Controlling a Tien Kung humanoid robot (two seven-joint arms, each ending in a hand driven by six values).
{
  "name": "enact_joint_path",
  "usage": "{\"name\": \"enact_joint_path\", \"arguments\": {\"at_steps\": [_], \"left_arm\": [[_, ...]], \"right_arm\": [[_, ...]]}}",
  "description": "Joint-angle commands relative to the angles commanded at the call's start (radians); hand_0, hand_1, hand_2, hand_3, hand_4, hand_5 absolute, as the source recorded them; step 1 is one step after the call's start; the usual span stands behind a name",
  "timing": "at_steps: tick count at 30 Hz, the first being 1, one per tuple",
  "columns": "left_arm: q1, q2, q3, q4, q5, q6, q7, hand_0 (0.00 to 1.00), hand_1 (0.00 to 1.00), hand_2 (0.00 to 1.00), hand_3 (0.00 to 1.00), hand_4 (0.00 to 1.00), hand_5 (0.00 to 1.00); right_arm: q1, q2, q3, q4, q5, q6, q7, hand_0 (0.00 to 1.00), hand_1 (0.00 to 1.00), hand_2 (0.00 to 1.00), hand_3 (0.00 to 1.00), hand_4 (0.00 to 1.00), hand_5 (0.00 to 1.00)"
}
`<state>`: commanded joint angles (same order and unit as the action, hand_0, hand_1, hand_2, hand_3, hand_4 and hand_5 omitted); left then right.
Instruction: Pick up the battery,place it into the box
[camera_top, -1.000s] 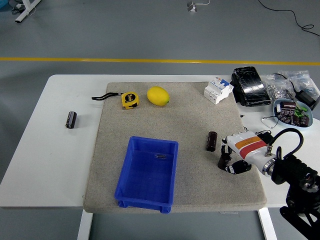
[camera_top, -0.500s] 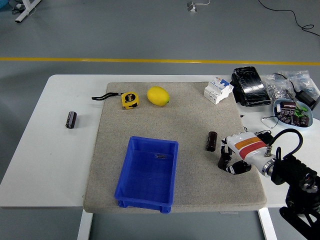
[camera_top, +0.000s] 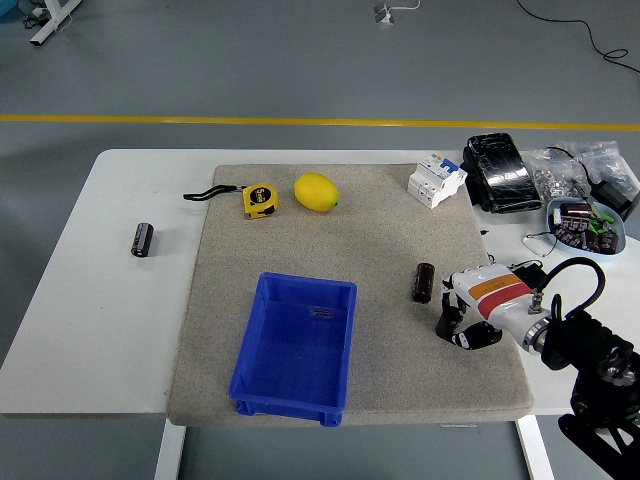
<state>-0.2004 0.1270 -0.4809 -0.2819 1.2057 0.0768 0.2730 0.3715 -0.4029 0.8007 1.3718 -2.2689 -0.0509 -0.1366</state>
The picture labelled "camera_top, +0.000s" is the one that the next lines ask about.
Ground large dark brown capacitor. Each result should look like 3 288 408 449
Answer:
559 201 594 224

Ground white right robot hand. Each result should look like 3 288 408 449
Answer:
439 264 550 351

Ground white circuit breaker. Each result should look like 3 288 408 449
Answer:
406 153 468 211

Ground black floor cable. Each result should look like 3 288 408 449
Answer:
514 0 640 76

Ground white table leg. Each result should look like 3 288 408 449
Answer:
153 418 187 480
515 415 555 480

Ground silver floor socket with cable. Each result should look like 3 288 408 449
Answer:
372 0 421 25

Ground yellow tape measure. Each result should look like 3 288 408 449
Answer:
182 183 280 221

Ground green plastic connectors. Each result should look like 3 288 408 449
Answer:
587 212 616 235

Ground black power adapter with cable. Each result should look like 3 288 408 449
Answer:
545 145 640 222

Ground black plastic-wrapped device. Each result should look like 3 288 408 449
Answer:
459 132 544 214

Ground grey-brown felt mat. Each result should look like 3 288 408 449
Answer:
164 163 534 428

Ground clear bag of nuts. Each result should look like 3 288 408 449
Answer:
527 147 591 202

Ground small black box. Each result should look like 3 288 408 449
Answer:
512 260 549 289

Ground yellow lemon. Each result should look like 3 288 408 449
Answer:
293 171 340 213

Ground blue plastic box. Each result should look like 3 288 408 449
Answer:
228 271 358 430

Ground dark brown cylindrical battery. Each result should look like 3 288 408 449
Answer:
411 262 436 304
130 222 155 259
434 307 459 342

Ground white background desk foot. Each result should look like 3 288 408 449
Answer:
28 0 84 49

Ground thin black wire loop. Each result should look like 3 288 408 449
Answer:
523 230 559 259

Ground light blue bowl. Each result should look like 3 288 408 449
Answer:
545 197 628 262

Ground clear bag of screws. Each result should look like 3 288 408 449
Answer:
555 140 640 194

